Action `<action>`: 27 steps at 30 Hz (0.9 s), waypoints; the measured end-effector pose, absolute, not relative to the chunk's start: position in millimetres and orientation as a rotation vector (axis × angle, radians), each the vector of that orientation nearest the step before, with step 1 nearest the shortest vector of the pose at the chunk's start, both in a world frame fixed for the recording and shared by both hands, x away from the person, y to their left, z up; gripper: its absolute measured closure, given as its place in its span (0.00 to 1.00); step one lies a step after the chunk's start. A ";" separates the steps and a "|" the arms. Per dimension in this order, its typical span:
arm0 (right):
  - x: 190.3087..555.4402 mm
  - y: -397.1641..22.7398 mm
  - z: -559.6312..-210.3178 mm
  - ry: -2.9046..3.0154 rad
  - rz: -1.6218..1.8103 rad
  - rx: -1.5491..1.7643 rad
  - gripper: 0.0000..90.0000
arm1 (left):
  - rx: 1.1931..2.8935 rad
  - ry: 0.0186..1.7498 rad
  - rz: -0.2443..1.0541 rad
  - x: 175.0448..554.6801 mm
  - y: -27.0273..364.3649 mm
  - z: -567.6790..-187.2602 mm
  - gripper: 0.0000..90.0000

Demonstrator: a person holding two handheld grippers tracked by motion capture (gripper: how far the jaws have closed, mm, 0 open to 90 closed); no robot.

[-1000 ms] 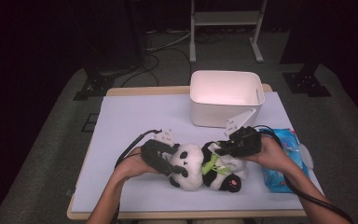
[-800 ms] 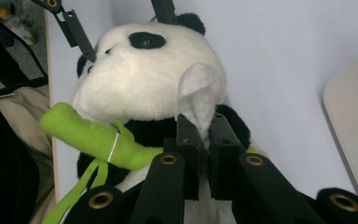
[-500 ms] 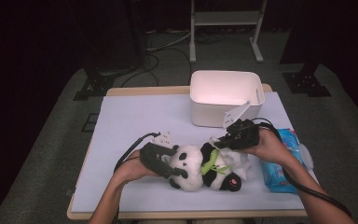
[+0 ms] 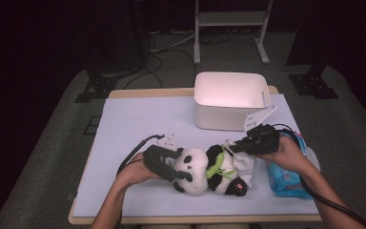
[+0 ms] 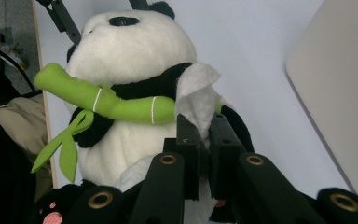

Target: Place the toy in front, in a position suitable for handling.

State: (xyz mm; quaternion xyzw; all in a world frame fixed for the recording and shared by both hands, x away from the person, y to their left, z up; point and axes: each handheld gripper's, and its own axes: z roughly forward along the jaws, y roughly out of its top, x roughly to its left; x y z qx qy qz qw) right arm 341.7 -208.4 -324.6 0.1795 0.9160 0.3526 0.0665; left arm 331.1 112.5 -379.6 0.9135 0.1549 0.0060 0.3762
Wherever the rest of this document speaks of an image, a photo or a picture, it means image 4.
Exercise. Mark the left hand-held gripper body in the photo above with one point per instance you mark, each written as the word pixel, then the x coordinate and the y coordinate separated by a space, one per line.
pixel 154 157

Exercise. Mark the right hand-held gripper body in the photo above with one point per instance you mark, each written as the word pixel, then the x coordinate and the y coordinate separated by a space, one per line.
pixel 263 143

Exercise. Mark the white wet wipe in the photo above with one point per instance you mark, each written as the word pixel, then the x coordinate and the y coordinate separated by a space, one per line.
pixel 243 165

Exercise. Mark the panda plush toy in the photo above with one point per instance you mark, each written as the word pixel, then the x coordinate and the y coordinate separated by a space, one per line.
pixel 197 171

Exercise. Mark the blue wet wipes pack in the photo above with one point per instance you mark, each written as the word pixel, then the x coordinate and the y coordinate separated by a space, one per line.
pixel 286 184

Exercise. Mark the white storage box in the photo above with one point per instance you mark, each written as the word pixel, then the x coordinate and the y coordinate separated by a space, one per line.
pixel 232 95

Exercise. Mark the person's left hand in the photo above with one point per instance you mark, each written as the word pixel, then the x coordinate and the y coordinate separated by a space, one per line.
pixel 136 173

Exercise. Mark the person's right hand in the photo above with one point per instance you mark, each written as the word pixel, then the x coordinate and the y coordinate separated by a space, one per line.
pixel 289 156

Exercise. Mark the dark floor socket plate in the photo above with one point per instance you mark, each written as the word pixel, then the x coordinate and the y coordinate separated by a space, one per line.
pixel 92 125

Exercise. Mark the black stand base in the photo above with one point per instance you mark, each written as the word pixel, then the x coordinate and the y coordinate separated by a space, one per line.
pixel 313 86
pixel 97 87

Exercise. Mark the white metal stand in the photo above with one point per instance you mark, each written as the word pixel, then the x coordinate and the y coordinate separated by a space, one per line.
pixel 232 19

